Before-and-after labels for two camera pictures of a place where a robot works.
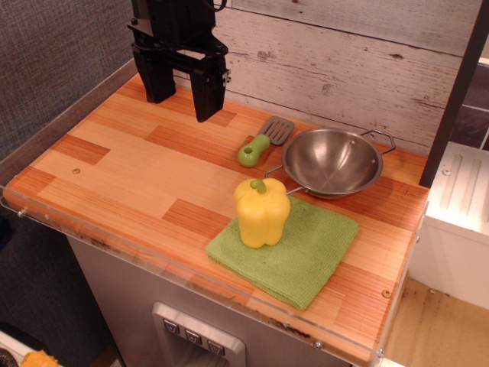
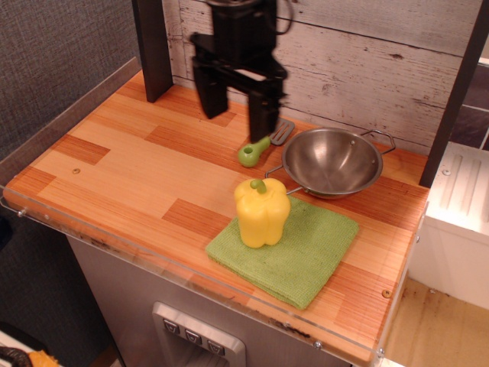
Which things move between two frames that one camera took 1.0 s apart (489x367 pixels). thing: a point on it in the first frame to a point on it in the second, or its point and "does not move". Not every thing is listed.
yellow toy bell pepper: x=263 y=206 does not move
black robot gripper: x=179 y=31 to x=242 y=44
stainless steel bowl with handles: x=335 y=162 does not move
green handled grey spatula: x=277 y=131 does not move
